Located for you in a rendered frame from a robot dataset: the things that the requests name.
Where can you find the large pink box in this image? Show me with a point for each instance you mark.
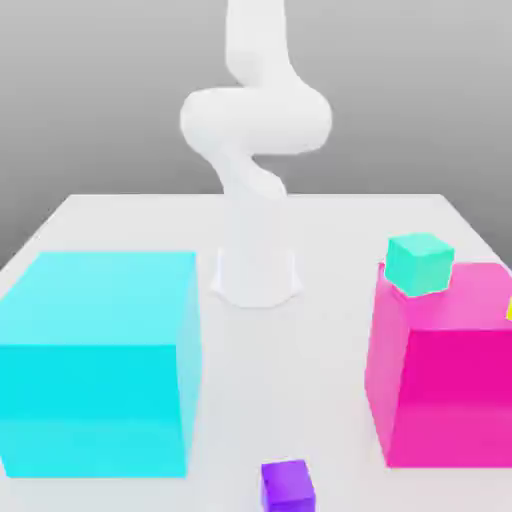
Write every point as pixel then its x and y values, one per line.
pixel 452 392

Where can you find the small purple cube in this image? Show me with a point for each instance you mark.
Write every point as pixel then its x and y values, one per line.
pixel 287 486

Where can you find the large cyan box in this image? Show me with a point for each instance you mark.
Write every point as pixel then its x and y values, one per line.
pixel 92 380

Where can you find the small teal cube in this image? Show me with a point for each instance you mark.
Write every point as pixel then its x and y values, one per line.
pixel 418 264

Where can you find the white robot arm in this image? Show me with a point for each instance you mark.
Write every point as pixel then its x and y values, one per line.
pixel 256 120

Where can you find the small yellow cube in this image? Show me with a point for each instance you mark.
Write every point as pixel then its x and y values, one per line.
pixel 509 310

